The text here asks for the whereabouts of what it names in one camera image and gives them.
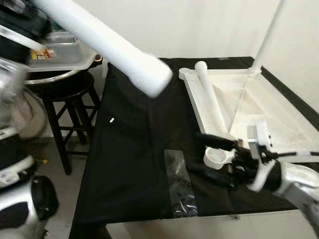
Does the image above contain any black wooden stool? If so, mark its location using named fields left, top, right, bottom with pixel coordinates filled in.
left=40, top=72, right=101, bottom=176

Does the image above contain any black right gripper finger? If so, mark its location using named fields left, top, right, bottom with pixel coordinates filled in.
left=187, top=163, right=235, bottom=189
left=193, top=132, right=236, bottom=150

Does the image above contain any black tablecloth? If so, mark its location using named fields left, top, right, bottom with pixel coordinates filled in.
left=70, top=56, right=319, bottom=239

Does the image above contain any long clear tape strip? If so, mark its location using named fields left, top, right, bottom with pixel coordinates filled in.
left=164, top=148, right=198, bottom=217

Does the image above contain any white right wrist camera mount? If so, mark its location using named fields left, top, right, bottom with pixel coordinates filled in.
left=247, top=119, right=274, bottom=192

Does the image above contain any black round basin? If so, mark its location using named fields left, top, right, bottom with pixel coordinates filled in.
left=22, top=65, right=96, bottom=89

